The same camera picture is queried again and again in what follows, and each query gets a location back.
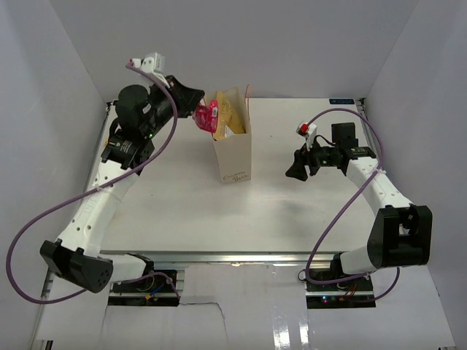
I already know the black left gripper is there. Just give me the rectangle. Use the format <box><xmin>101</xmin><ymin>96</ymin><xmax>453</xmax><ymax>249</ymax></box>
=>
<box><xmin>142</xmin><ymin>75</ymin><xmax>204</xmax><ymax>138</ymax></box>

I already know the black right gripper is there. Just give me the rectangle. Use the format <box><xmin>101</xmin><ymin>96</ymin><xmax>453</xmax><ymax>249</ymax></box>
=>
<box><xmin>286</xmin><ymin>136</ymin><xmax>340</xmax><ymax>182</ymax></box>

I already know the red snack packet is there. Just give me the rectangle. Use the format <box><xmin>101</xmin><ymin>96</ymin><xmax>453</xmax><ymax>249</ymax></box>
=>
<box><xmin>193</xmin><ymin>99</ymin><xmax>218</xmax><ymax>133</ymax></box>

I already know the large brown snack bag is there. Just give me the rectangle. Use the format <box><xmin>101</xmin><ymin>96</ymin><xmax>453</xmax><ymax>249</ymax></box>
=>
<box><xmin>212</xmin><ymin>91</ymin><xmax>246</xmax><ymax>141</ymax></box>

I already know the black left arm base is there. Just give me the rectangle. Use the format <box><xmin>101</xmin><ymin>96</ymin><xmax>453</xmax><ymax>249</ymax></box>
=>
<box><xmin>107</xmin><ymin>270</ymin><xmax>180</xmax><ymax>307</ymax></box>

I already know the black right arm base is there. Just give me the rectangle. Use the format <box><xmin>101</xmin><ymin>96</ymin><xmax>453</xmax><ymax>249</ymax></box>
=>
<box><xmin>297</xmin><ymin>269</ymin><xmax>376</xmax><ymax>310</ymax></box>

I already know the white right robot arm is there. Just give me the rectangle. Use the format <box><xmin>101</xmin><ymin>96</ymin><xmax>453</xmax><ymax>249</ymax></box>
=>
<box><xmin>285</xmin><ymin>122</ymin><xmax>433</xmax><ymax>291</ymax></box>

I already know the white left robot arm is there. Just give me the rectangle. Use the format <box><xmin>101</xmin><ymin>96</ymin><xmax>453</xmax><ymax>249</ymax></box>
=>
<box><xmin>39</xmin><ymin>75</ymin><xmax>205</xmax><ymax>293</ymax></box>

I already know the beige paper bag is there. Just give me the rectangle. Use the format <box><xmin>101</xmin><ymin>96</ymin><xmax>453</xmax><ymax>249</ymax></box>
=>
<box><xmin>212</xmin><ymin>87</ymin><xmax>252</xmax><ymax>184</ymax></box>

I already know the blue table label right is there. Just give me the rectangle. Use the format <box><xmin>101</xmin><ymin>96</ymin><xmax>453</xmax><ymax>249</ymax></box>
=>
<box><xmin>329</xmin><ymin>98</ymin><xmax>355</xmax><ymax>105</ymax></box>

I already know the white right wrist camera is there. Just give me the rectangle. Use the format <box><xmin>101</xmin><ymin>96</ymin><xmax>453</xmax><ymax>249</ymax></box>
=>
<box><xmin>296</xmin><ymin>122</ymin><xmax>317</xmax><ymax>150</ymax></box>

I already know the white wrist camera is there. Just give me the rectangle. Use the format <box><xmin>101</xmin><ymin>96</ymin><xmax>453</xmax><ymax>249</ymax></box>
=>
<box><xmin>296</xmin><ymin>122</ymin><xmax>317</xmax><ymax>150</ymax></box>
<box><xmin>126</xmin><ymin>52</ymin><xmax>169</xmax><ymax>88</ymax></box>

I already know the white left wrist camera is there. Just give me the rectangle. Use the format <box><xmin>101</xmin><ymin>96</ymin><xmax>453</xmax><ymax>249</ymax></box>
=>
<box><xmin>126</xmin><ymin>52</ymin><xmax>169</xmax><ymax>88</ymax></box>

